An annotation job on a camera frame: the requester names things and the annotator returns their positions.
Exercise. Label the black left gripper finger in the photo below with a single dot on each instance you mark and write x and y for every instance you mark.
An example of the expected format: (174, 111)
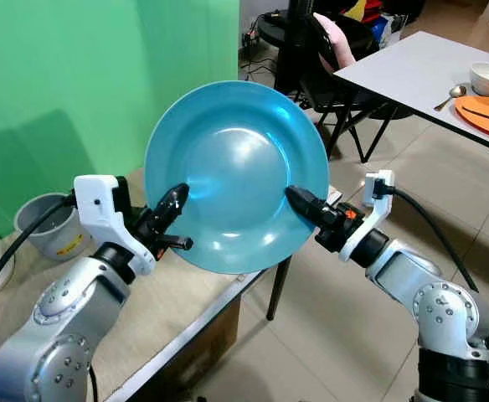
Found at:
(171, 206)

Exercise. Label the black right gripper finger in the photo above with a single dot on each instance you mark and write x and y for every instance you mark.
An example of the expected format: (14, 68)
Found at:
(309, 206)

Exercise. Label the blue round plate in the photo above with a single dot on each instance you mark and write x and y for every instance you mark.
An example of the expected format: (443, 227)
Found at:
(236, 167)

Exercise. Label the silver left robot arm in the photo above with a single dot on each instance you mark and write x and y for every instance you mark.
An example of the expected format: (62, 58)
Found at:
(60, 327)

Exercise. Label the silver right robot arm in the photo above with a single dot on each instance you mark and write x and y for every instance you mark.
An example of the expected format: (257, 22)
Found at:
(437, 310)

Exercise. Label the table with beige cloth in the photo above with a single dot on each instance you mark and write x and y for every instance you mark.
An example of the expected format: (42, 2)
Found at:
(186, 293)

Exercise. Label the grey plastic bucket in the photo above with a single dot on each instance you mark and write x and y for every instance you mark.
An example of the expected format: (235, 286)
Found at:
(48, 239)

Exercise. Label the brown cardboard box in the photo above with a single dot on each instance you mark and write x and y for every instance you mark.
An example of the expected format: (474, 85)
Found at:
(203, 343)

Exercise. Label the black folding chair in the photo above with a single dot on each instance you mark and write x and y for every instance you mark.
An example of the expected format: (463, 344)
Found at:
(311, 79)

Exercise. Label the green backdrop screen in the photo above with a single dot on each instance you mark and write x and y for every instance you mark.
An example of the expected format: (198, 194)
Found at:
(77, 84)

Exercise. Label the pink cushion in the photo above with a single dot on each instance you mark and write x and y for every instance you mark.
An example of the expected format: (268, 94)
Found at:
(337, 42)

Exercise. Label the white dining table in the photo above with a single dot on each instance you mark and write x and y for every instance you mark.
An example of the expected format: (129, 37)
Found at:
(412, 71)

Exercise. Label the orange flat plate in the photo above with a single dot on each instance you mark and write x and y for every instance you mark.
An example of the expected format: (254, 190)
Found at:
(479, 121)

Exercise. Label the metal spoon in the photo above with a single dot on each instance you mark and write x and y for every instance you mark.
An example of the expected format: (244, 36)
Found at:
(456, 91)

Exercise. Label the black round side table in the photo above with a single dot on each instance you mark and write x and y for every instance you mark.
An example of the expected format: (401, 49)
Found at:
(274, 29)

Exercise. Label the black chopstick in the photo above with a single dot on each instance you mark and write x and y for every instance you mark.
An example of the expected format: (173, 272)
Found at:
(481, 112)

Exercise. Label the blue storage box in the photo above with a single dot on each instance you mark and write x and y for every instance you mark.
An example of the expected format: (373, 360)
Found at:
(379, 29)

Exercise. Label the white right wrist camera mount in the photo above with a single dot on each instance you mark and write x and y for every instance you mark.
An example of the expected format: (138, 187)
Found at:
(377, 201)

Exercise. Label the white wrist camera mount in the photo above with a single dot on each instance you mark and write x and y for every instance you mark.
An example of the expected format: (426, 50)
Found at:
(98, 205)
(377, 201)

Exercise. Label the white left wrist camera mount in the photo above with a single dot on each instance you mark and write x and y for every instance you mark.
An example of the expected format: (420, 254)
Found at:
(98, 205)

